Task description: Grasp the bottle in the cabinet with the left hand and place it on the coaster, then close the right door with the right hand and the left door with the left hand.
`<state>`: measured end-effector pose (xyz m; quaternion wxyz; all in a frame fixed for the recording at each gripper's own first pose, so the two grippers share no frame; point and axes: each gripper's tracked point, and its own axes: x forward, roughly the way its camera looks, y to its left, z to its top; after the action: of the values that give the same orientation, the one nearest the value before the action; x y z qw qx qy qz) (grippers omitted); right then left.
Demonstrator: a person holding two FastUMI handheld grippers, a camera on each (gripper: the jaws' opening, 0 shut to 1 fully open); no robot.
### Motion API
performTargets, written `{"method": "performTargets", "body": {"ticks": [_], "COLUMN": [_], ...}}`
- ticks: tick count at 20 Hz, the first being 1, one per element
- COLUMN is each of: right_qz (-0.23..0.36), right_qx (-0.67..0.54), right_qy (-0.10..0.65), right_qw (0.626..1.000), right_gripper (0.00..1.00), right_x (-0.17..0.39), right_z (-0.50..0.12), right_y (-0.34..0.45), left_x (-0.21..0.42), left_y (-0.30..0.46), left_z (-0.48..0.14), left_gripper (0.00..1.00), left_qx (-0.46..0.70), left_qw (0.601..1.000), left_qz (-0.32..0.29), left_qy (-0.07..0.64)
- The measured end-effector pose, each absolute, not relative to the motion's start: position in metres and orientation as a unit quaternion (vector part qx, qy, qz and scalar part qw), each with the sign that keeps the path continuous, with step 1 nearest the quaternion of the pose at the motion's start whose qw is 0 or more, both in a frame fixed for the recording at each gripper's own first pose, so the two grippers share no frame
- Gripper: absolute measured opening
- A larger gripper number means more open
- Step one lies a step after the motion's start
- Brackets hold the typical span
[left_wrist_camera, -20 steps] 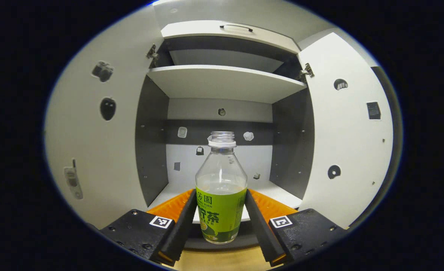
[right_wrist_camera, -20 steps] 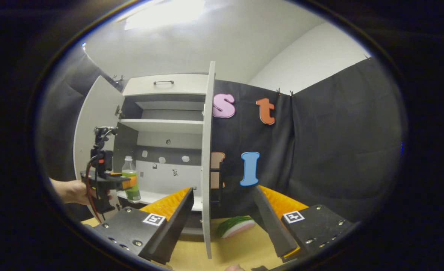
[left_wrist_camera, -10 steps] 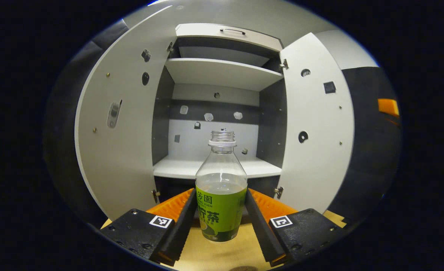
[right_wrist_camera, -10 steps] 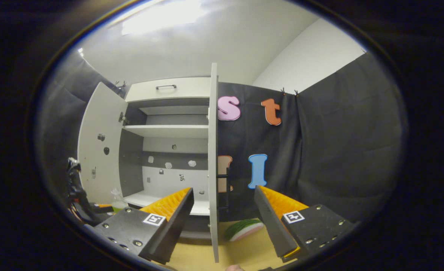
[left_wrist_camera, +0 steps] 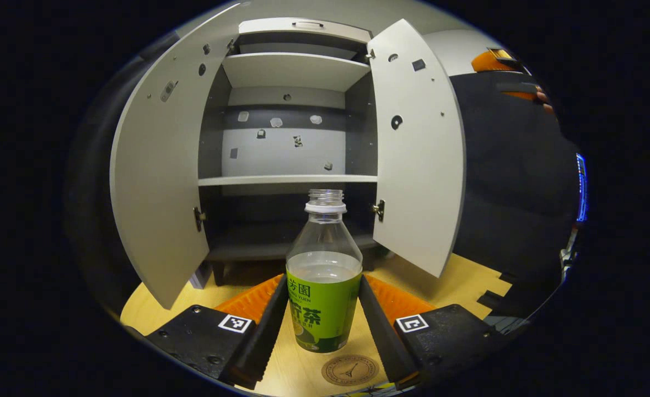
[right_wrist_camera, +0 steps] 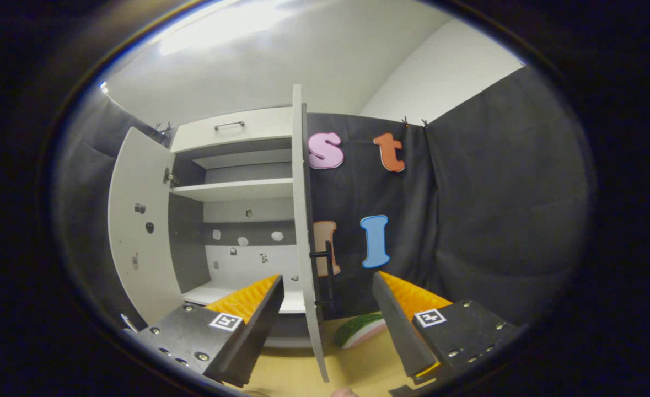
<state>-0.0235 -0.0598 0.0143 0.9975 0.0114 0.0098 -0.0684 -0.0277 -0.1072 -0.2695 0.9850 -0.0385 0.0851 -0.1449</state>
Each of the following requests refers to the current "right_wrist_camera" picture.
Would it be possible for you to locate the white cabinet door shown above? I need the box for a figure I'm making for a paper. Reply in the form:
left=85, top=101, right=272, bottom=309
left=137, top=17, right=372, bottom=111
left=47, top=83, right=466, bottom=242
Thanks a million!
left=292, top=84, right=331, bottom=383
left=108, top=127, right=185, bottom=326

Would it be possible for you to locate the white cabinet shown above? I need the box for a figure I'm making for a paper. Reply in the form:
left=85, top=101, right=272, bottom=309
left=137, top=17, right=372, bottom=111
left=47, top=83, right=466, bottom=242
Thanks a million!
left=168, top=106, right=325, bottom=348

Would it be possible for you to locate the watermelon slice toy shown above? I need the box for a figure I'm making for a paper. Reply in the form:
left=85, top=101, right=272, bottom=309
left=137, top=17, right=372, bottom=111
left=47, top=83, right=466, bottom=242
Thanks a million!
left=333, top=313, right=387, bottom=349

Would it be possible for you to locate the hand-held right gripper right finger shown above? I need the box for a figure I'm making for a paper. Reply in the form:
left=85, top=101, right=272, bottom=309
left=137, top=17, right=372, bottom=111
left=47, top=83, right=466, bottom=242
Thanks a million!
left=372, top=270, right=519, bottom=385

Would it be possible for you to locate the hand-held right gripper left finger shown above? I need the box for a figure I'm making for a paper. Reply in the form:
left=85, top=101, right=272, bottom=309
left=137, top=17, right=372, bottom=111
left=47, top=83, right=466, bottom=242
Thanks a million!
left=137, top=274, right=285, bottom=388

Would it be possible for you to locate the white cabinet shelf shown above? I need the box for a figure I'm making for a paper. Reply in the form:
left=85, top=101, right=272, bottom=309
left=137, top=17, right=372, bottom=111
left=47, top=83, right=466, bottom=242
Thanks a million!
left=170, top=178, right=295, bottom=202

